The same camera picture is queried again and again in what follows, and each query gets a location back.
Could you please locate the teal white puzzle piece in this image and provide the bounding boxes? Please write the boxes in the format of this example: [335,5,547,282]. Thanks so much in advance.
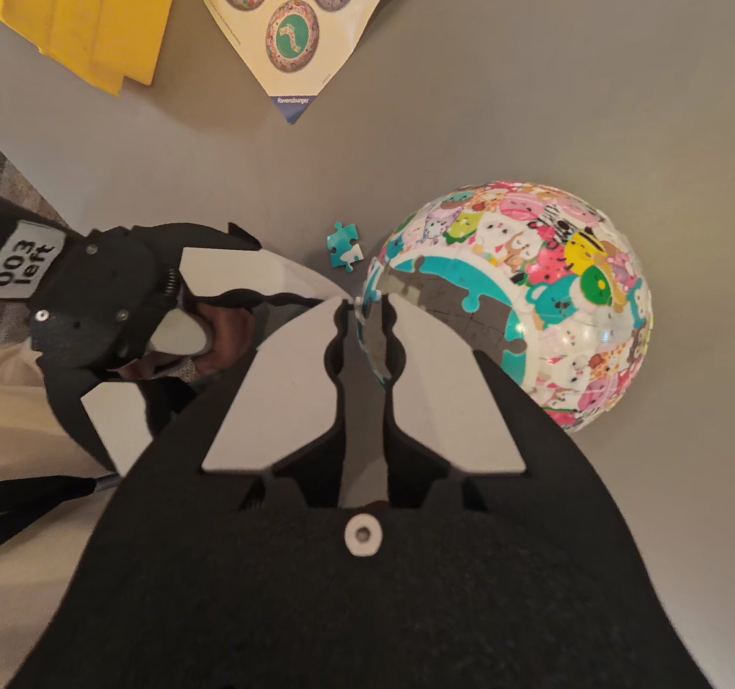
[327,221,364,272]

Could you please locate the yellow plastic bin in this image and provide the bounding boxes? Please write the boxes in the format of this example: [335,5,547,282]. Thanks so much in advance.
[0,0,185,97]

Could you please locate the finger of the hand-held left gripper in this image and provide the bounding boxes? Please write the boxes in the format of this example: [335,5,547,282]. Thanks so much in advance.
[179,246,356,310]
[80,382,158,476]

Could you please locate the black lanyard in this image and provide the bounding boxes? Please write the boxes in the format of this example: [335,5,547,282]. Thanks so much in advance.
[0,474,98,546]

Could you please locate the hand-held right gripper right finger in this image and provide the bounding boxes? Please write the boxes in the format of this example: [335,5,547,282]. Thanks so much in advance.
[381,293,528,509]

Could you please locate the colourful puzzle ball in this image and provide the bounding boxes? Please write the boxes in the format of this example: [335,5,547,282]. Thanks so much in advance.
[355,181,653,433]

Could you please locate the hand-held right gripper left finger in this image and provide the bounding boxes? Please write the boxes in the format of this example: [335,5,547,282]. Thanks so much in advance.
[200,296,351,509]

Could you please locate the white instruction sheet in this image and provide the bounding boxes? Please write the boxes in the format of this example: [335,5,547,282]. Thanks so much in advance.
[185,0,437,125]

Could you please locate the person's left hand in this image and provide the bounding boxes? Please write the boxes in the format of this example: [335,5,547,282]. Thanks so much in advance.
[189,301,257,380]

